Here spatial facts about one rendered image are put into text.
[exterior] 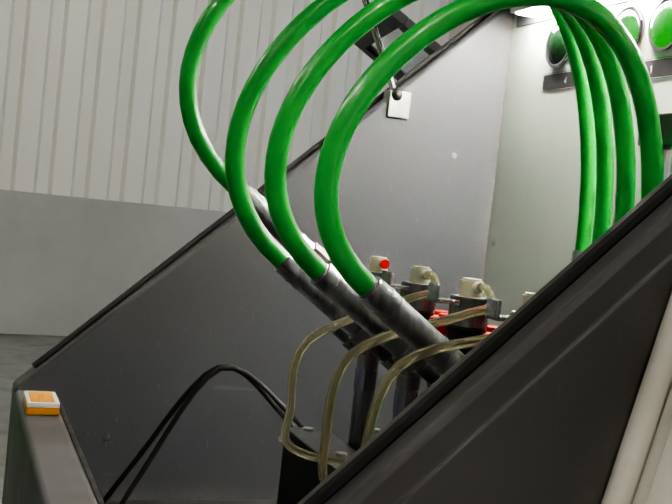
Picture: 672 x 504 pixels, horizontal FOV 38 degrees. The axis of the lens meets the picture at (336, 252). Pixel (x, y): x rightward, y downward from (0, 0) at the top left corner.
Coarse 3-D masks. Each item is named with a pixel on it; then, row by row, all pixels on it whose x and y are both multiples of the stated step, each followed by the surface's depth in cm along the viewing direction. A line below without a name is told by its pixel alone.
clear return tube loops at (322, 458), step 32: (480, 288) 66; (352, 320) 69; (448, 320) 63; (352, 352) 61; (416, 352) 55; (288, 384) 68; (384, 384) 54; (288, 416) 68; (288, 448) 67; (320, 448) 60; (320, 480) 60
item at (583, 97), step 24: (216, 0) 76; (216, 24) 76; (192, 48) 75; (576, 48) 87; (192, 72) 76; (576, 72) 88; (192, 96) 76; (576, 96) 88; (192, 120) 76; (192, 144) 77; (216, 168) 77; (576, 240) 90
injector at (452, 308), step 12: (468, 300) 67; (480, 300) 67; (456, 312) 67; (456, 324) 67; (468, 324) 67; (480, 324) 67; (456, 336) 67; (468, 336) 67; (468, 348) 67; (420, 372) 67; (432, 372) 67
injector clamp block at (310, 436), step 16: (304, 432) 85; (320, 432) 86; (304, 448) 81; (336, 448) 81; (288, 464) 85; (304, 464) 81; (288, 480) 84; (304, 480) 81; (288, 496) 84; (304, 496) 80
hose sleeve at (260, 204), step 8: (248, 184) 78; (256, 192) 78; (256, 200) 78; (264, 200) 78; (256, 208) 78; (264, 208) 78; (264, 216) 78; (264, 224) 79; (272, 224) 79; (272, 232) 79; (280, 240) 80; (312, 248) 80
